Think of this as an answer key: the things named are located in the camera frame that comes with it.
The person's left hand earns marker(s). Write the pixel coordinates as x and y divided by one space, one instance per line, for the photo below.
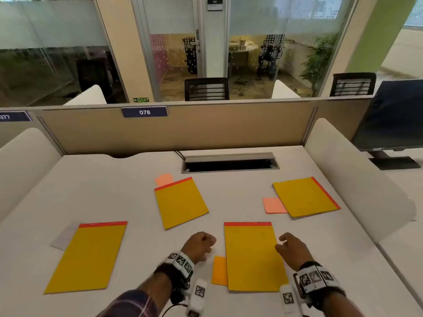
198 245

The person's right hand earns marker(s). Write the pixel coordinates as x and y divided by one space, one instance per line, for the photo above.
294 250

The orange sticky note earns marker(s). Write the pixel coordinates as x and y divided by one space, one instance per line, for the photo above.
219 270

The yellow notepad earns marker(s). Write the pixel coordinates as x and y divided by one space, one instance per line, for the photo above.
86 257
251 257
302 198
180 204

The pink sticky note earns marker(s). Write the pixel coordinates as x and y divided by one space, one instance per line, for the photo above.
163 179
273 206

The white lined sticky note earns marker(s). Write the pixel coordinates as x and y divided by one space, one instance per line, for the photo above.
62 237

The person's left forearm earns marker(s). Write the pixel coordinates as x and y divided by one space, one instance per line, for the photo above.
152 292

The person's right forearm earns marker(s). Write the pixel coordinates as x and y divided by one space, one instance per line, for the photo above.
340 307

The white desk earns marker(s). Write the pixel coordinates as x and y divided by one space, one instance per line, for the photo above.
409 194
132 194

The blue desk number plate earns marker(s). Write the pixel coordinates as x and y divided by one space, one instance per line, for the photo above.
15 116
144 112

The left marker wristband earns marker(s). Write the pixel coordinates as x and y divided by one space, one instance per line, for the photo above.
180 260

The marker wristband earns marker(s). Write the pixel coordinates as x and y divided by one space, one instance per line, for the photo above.
180 260
314 277

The right marker wristband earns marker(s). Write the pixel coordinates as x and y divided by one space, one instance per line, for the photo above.
314 277

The white side divider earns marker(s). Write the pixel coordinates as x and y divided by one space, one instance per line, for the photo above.
347 178
282 90
23 168
89 97

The beige partition panel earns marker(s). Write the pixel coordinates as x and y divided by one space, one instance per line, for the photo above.
340 118
20 128
198 132

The green exit sign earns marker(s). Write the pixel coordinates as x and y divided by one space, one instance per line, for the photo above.
141 99

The black mesh office chair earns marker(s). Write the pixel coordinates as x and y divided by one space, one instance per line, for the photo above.
352 75
206 81

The black computer monitor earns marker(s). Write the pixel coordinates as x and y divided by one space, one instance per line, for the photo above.
393 115

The green potted plant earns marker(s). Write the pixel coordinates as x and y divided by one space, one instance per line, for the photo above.
319 62

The black swivel office chair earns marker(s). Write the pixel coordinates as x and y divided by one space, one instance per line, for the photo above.
269 56
191 56
94 75

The round meeting table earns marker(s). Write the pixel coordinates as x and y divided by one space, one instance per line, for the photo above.
243 49

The white glass room door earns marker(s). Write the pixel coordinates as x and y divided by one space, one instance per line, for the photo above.
214 39

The small door sign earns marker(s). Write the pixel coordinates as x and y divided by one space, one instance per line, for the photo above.
215 5

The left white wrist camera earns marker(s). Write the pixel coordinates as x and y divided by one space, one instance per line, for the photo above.
198 293

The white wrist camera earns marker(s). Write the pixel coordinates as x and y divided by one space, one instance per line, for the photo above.
198 293
288 298

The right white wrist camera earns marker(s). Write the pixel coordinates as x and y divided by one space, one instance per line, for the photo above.
288 298

